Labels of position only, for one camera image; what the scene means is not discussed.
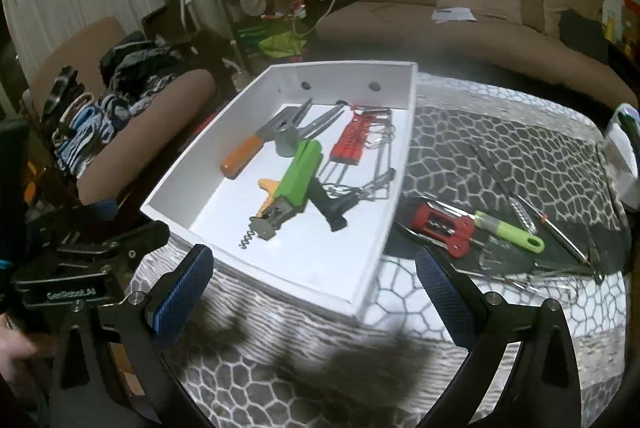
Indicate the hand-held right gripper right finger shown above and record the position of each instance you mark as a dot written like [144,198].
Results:
[445,303]

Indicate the black table mat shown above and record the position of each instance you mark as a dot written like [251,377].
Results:
[550,157]

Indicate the brown armchair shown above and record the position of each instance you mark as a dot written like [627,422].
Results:
[190,92]

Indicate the white container box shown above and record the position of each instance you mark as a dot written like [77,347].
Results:
[300,258]

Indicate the brown sofa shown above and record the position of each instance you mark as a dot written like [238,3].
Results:
[395,17]

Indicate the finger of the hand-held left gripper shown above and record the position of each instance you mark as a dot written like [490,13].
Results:
[145,236]
[106,209]

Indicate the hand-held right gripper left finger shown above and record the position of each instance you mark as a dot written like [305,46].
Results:
[182,298]

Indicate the green corkscrew opener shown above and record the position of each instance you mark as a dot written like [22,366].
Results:
[300,173]

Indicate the white paper sheet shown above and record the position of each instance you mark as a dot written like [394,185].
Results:
[452,14]

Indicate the dark cloth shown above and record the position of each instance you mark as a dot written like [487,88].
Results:
[582,35]

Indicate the red multi-tool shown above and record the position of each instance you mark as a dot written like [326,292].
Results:
[442,224]

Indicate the person's left hand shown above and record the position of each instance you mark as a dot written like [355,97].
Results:
[12,348]

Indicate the pile of clothes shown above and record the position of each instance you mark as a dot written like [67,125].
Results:
[135,72]

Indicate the grey metal pliers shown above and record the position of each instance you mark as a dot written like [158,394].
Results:
[320,123]

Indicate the thin metal utensil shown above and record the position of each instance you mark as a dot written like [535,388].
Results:
[562,236]

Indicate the green bag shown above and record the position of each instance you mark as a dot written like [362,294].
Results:
[282,42]

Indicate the grey honeycomb tablecloth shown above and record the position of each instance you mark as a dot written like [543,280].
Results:
[280,358]

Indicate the red tool set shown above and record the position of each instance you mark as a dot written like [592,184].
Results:
[350,137]

